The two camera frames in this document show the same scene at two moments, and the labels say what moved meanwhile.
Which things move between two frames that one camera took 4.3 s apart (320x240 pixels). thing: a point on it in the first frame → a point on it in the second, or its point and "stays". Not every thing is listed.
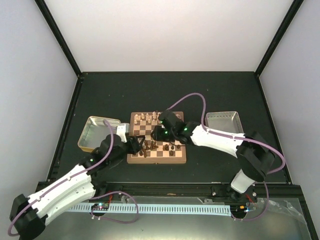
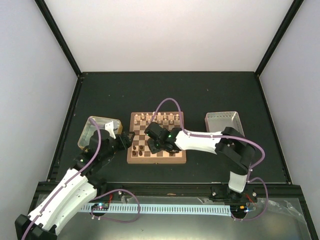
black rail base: [275, 194] stays
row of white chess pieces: [154, 116] stays
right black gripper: [158, 136] → [153, 149]
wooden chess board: [154, 151] stays
